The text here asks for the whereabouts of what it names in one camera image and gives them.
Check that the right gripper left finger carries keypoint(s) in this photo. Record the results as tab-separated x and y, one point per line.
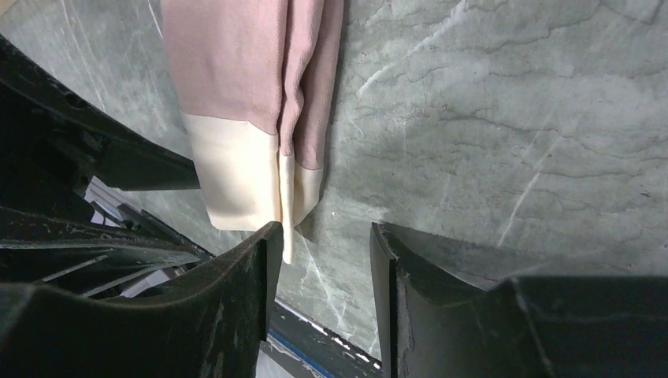
208	322

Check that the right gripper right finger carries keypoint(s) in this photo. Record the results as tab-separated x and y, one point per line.
432	322

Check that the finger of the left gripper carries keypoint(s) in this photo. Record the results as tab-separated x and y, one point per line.
53	142
95	258

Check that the pink beige underwear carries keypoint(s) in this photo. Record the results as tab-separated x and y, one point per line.
255	82

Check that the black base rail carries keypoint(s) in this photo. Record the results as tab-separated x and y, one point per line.
296	346

